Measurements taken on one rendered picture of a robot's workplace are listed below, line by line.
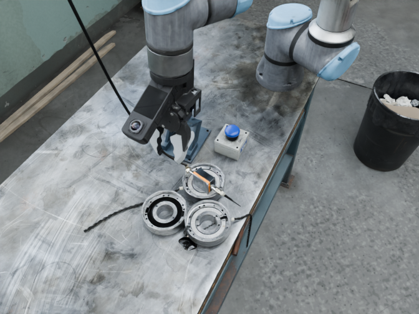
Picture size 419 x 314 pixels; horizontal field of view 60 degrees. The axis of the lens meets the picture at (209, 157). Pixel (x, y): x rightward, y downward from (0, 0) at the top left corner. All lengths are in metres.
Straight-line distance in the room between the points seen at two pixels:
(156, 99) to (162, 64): 0.06
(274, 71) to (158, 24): 0.63
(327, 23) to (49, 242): 0.83
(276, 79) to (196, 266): 0.61
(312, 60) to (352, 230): 1.05
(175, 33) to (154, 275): 0.50
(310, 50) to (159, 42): 0.52
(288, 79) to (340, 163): 0.99
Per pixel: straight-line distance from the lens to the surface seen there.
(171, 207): 0.86
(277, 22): 1.05
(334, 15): 0.95
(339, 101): 2.39
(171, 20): 0.55
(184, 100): 0.66
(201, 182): 0.85
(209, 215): 0.84
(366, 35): 3.03
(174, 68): 0.59
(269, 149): 0.99
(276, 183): 1.61
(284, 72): 1.13
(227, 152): 0.95
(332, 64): 0.98
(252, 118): 1.07
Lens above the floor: 1.56
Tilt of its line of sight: 52 degrees down
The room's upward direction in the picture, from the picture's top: 2 degrees counter-clockwise
